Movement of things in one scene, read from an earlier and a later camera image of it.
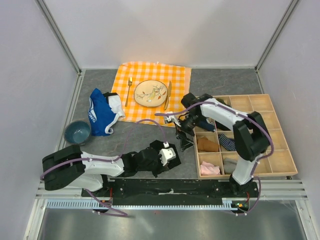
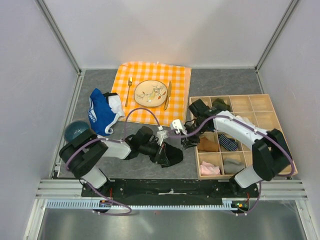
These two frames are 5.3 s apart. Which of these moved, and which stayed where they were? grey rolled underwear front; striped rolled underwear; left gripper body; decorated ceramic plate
Moved: left gripper body
Stayed: grey rolled underwear front; decorated ceramic plate; striped rolled underwear
